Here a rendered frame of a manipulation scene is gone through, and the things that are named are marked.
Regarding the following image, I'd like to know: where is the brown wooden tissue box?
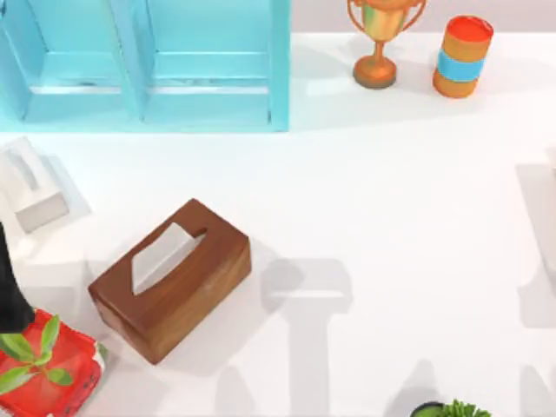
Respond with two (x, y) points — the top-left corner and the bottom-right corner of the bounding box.
(87, 198), (253, 366)

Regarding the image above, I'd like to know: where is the light blue rack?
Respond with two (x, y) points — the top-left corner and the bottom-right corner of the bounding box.
(0, 0), (291, 134)

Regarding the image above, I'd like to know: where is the golden trophy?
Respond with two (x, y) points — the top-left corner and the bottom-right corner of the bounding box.
(346, 0), (428, 90)

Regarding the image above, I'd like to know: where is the orange can with blue band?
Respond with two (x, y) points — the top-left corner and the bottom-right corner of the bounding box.
(432, 15), (495, 98)

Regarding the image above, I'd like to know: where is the white tissue box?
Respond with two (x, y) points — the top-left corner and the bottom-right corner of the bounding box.
(0, 136), (70, 235)

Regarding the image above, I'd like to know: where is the green plant in dark pot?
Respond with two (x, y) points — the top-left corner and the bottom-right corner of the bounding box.
(409, 399), (494, 417)

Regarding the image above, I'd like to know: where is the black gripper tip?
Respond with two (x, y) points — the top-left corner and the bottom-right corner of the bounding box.
(0, 220), (36, 334)

